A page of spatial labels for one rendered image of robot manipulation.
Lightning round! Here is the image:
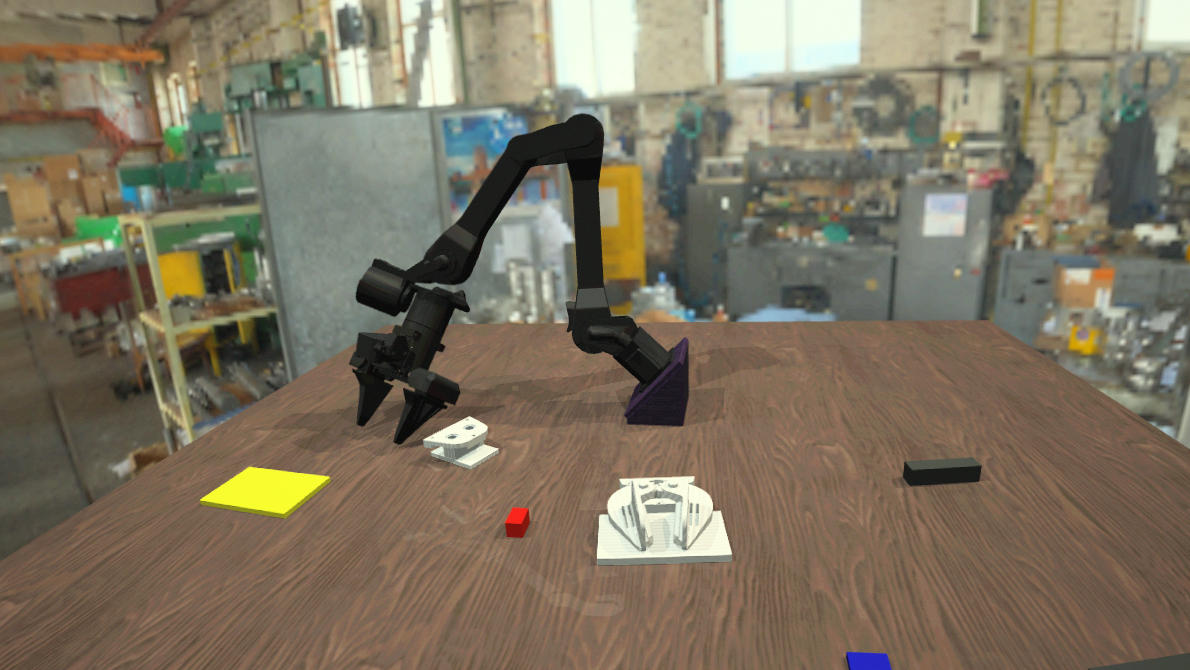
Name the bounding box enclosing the yellow flat square plate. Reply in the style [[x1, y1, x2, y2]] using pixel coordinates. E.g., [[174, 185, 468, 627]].
[[199, 467, 331, 518]]

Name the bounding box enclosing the blue flat plate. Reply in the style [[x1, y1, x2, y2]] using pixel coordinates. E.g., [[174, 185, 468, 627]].
[[846, 652, 891, 670]]

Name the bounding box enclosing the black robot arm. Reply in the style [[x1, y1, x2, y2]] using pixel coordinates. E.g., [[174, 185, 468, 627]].
[[356, 113, 675, 393]]

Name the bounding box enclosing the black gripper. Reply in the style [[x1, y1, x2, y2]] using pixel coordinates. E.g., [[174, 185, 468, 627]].
[[349, 320, 461, 445]]

